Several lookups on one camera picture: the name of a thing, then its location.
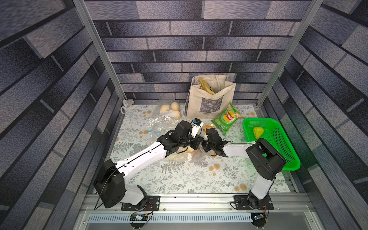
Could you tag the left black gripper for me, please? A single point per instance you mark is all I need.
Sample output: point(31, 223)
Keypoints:
point(198, 140)

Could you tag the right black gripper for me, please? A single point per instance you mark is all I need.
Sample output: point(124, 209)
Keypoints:
point(207, 144)

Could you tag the clear orange zip-top bag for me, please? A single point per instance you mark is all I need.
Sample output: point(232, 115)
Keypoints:
point(184, 154)

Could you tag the blue zip clear bag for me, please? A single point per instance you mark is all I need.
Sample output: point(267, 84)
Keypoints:
point(161, 125)

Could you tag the clear bag of buns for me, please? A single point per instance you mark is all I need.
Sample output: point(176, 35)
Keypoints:
point(169, 108)

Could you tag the green fruit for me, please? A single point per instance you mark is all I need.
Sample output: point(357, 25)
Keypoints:
point(258, 132)

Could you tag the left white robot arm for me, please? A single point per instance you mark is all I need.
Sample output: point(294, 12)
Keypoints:
point(111, 182)

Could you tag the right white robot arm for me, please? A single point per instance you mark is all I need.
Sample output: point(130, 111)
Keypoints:
point(267, 161)

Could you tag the green chips bag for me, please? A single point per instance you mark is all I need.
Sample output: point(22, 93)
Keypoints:
point(227, 118)

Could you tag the beige canvas tote bag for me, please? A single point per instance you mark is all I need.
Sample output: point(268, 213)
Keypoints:
point(202, 105)

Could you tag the green plastic basket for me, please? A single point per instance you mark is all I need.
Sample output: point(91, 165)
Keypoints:
point(276, 136)

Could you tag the yellow snack packet in tote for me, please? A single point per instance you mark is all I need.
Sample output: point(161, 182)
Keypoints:
point(205, 86)

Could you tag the white cup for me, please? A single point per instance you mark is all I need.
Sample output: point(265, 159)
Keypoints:
point(126, 104)

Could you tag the left circuit board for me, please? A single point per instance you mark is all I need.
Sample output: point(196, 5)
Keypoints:
point(140, 217)

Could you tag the circuit board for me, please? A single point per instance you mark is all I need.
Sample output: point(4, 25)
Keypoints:
point(259, 220)
point(140, 217)

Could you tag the right circuit board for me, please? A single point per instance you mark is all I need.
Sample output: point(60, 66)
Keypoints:
point(259, 220)

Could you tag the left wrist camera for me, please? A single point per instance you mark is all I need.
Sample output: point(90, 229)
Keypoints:
point(197, 127)

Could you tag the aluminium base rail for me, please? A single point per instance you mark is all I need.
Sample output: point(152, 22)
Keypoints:
point(286, 211)

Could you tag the left aluminium frame post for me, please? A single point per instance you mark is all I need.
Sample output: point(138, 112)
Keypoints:
point(92, 31)

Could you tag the aluminium frame post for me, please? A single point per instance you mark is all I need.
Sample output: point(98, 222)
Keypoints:
point(308, 17)
point(92, 31)

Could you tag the right aluminium frame post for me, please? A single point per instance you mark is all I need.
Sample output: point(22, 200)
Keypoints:
point(308, 17)

